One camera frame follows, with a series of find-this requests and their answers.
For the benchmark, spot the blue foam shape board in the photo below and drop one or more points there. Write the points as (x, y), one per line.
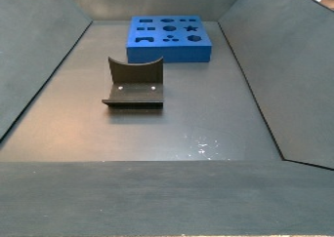
(173, 38)

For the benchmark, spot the black curved holder stand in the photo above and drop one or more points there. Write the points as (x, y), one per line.
(136, 84)

